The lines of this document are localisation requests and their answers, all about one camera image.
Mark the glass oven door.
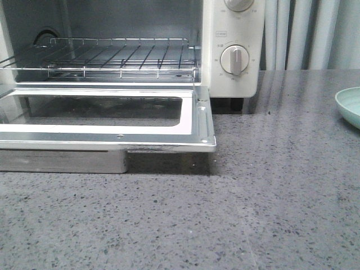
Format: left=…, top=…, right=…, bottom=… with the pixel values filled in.
left=1, top=84, right=216, bottom=152

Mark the silver oven door handle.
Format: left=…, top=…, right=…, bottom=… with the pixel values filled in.
left=1, top=150, right=128, bottom=173

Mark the black right oven foot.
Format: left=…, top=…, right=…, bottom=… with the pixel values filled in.
left=230, top=98, right=244, bottom=111

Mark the white Toshiba toaster oven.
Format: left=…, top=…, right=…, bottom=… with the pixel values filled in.
left=1, top=1, right=265, bottom=99

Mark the lower timer knob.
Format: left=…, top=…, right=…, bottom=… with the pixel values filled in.
left=220, top=45, right=249, bottom=75

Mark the upper temperature knob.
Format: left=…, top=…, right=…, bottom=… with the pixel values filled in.
left=224, top=0, right=254, bottom=12

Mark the grey white curtain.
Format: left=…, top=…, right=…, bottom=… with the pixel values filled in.
left=260, top=1, right=359, bottom=70

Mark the light green plate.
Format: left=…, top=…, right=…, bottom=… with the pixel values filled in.
left=335, top=87, right=360, bottom=129

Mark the metal wire oven rack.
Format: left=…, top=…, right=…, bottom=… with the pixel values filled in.
left=1, top=38, right=201, bottom=82

